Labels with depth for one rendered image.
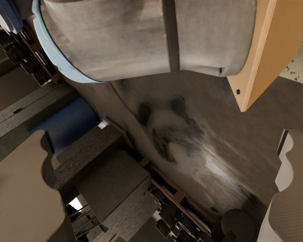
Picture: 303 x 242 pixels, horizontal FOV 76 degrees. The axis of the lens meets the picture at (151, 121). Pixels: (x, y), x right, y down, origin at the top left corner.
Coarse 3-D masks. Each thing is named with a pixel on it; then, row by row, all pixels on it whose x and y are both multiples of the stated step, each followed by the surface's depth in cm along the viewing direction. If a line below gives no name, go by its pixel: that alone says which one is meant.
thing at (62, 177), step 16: (0, 64) 536; (16, 64) 560; (112, 128) 246; (96, 144) 233; (112, 144) 229; (128, 144) 250; (80, 160) 222; (96, 160) 240; (64, 176) 212; (80, 176) 234; (64, 192) 228
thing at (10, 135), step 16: (32, 96) 310; (48, 96) 298; (64, 96) 288; (0, 112) 299; (16, 112) 288; (32, 112) 277; (48, 112) 282; (0, 128) 269; (16, 128) 263; (0, 144) 258; (16, 144) 271; (0, 160) 266
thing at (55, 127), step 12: (60, 108) 291; (72, 108) 287; (84, 108) 290; (48, 120) 276; (60, 120) 278; (72, 120) 282; (84, 120) 290; (96, 120) 303; (60, 132) 275; (72, 132) 284; (84, 132) 300; (60, 144) 279
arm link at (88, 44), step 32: (64, 0) 21; (96, 0) 21; (128, 0) 22; (160, 0) 23; (64, 32) 25; (96, 32) 24; (128, 32) 25; (160, 32) 24; (64, 64) 28; (96, 64) 28; (128, 64) 28; (160, 64) 28
